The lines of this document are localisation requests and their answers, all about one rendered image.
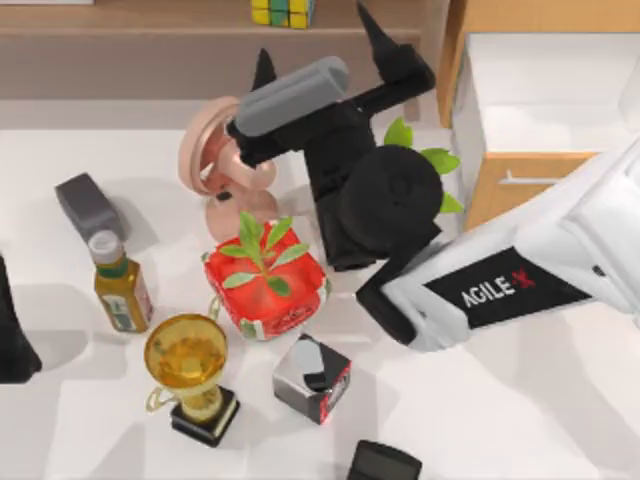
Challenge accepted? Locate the wooden open shelf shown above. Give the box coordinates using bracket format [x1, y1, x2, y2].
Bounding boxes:
[0, 0, 451, 102]

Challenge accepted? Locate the wooden cabinet with white inside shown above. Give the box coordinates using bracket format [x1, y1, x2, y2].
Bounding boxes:
[435, 0, 640, 234]

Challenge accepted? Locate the pale grey rounded box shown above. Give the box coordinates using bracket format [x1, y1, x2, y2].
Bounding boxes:
[235, 55, 350, 138]

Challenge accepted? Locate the gold trophy with black base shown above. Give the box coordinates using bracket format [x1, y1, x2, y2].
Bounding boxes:
[143, 294, 242, 448]

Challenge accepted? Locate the yellow-green bottle with white cap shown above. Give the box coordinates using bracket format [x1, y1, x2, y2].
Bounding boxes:
[87, 230, 155, 335]

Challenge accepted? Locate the long metal handle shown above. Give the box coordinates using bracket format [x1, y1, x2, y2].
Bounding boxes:
[498, 169, 569, 188]

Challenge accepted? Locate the dark grey stapler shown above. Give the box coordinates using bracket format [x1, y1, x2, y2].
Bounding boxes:
[54, 172, 127, 242]

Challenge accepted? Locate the dark grey flat block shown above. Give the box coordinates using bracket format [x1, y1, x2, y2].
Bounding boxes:
[346, 439, 424, 480]

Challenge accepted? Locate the coloured puzzle cube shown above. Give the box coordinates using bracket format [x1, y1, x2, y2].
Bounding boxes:
[250, 0, 318, 29]

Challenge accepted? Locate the red plant pot with plant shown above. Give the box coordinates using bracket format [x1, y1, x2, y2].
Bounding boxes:
[201, 211, 333, 343]

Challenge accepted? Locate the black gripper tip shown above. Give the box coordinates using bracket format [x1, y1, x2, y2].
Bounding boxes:
[0, 252, 44, 386]

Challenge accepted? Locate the black and red box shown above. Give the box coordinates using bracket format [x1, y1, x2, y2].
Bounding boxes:
[271, 333, 353, 427]

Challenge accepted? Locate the green leafy plant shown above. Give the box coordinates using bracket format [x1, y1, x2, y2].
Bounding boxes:
[383, 116, 465, 217]

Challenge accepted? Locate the pale wooden drawer front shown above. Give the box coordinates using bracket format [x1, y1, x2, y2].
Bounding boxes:
[462, 151, 604, 234]

